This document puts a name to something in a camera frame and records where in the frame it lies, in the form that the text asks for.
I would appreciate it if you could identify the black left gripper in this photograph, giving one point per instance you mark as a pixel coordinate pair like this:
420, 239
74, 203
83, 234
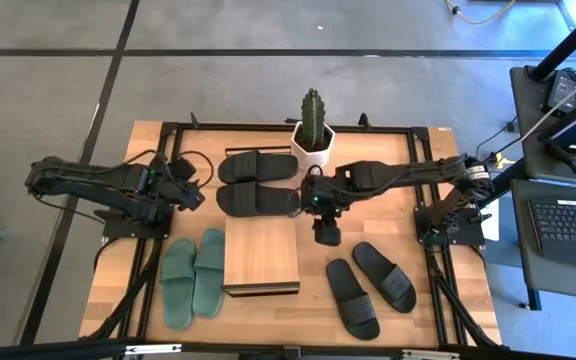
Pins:
175, 192

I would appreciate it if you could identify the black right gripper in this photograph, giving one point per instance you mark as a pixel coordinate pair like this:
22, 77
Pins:
320, 195

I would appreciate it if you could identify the chunky black slide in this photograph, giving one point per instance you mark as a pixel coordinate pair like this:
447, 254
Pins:
258, 167
258, 200

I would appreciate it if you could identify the green slide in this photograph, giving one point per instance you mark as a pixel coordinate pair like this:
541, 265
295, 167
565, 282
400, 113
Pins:
178, 285
209, 272

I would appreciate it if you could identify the thin black slide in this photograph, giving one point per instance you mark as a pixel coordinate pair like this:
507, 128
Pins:
385, 277
353, 300

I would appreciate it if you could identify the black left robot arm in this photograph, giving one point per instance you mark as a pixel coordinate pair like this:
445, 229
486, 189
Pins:
68, 172

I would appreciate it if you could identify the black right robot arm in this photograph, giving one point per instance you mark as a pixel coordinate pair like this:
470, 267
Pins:
393, 175

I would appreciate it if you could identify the white plant pot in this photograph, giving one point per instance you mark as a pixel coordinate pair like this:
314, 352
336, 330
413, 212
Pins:
318, 159

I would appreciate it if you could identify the green cactus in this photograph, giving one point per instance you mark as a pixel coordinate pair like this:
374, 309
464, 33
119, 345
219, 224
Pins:
313, 117

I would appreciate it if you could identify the white paper sheet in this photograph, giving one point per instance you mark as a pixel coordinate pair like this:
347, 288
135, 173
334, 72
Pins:
490, 227

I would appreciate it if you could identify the yellow tag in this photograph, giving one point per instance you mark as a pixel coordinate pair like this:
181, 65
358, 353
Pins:
503, 161

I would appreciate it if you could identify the grey desk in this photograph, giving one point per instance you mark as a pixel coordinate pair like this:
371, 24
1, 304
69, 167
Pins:
543, 280
528, 150

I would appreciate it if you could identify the black rig beam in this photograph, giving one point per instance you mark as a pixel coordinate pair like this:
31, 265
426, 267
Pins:
43, 350

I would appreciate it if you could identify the black keyboard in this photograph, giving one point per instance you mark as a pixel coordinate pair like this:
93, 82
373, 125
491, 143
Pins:
568, 230

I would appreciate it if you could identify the black power adapter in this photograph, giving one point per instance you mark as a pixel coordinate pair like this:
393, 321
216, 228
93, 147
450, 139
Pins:
560, 87

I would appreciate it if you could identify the black pole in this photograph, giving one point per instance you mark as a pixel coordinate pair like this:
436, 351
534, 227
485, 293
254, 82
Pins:
568, 40

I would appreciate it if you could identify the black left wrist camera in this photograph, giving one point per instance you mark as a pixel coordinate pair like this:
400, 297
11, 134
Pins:
183, 169

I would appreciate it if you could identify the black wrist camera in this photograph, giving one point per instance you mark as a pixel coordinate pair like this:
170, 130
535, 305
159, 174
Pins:
328, 232
183, 169

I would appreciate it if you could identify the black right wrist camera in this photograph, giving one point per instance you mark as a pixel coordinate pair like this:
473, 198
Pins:
328, 232

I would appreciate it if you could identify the small black frame clamp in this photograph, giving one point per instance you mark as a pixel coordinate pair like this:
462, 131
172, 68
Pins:
194, 120
364, 120
293, 120

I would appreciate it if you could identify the wooden shelf black metal frame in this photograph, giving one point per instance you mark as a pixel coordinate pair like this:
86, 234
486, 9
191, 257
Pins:
260, 250

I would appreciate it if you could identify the black aluminium table frame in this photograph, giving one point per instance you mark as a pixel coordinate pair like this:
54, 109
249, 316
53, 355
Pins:
268, 127

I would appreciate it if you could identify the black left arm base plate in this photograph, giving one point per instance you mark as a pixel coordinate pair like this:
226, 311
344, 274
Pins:
118, 231

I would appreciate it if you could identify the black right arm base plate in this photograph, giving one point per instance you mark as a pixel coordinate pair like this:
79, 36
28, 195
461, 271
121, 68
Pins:
468, 235

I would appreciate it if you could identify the silver bracket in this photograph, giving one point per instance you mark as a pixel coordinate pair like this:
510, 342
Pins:
430, 355
153, 348

